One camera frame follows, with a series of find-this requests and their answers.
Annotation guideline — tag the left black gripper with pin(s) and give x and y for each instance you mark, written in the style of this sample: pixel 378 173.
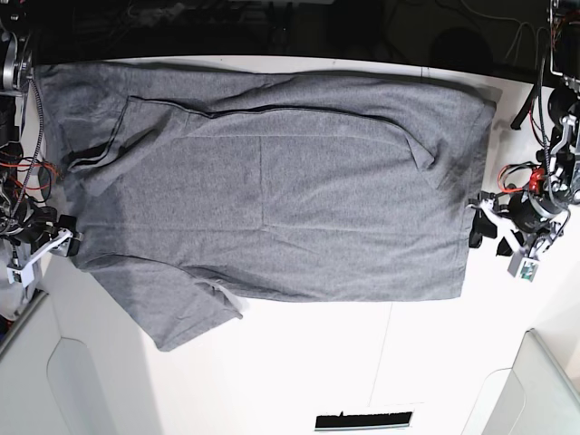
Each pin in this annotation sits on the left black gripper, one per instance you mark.
pixel 526 224

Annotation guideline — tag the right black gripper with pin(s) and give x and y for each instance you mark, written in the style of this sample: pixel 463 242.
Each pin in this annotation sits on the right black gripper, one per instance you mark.
pixel 45 229

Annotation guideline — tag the dark grey t-shirt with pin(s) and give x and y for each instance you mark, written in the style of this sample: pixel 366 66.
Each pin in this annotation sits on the dark grey t-shirt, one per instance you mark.
pixel 191 188

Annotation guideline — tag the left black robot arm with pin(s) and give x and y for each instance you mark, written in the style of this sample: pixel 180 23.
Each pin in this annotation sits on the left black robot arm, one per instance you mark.
pixel 552 108

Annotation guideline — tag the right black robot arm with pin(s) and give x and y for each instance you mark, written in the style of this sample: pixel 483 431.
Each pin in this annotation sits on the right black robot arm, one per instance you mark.
pixel 26 181

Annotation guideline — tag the light grey clothes pile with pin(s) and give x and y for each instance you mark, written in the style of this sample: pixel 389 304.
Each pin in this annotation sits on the light grey clothes pile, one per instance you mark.
pixel 14 297

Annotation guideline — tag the left white bin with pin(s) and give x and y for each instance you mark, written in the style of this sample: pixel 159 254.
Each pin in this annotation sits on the left white bin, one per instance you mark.
pixel 49 383

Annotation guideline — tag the white bin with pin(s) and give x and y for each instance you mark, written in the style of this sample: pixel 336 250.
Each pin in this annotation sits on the white bin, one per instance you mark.
pixel 533 396
pixel 49 383

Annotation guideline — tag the right white bin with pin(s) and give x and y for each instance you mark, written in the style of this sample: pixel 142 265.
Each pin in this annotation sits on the right white bin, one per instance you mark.
pixel 533 396

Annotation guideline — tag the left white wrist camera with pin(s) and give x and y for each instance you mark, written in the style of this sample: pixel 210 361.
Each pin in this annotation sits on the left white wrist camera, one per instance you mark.
pixel 523 267

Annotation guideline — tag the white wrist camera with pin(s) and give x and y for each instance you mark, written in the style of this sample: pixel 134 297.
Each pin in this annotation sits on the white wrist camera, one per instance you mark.
pixel 523 267
pixel 23 275

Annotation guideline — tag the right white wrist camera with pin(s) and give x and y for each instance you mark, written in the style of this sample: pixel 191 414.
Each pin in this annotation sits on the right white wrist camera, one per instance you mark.
pixel 23 275

